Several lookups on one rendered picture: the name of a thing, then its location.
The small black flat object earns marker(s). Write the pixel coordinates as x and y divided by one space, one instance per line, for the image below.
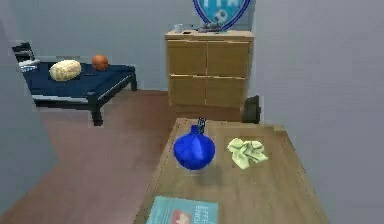
186 32

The grey flat object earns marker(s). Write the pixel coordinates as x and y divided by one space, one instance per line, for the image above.
209 28

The blue round vase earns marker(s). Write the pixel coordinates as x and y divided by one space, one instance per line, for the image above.
194 150

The wooden chest of drawers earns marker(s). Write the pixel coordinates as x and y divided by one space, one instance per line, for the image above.
208 68

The orange ball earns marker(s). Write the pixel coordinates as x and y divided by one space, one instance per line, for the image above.
100 62

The dark bin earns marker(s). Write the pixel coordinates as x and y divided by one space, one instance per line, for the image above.
252 109

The blue shield wall picture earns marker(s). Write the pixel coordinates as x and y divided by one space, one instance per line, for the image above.
220 10

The wooden table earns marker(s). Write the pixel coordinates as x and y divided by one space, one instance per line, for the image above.
233 186

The small dark striped object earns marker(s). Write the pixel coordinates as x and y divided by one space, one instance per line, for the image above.
201 125

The white mug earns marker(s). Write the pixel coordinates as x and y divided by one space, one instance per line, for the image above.
178 28

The dark blue bed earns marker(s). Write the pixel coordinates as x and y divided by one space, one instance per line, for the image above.
73 85

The cream pillow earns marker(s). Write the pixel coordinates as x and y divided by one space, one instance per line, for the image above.
65 70

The light blue book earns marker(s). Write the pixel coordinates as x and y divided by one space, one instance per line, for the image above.
182 210

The pale green crumpled cloth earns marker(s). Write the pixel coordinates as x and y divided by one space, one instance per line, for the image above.
246 152

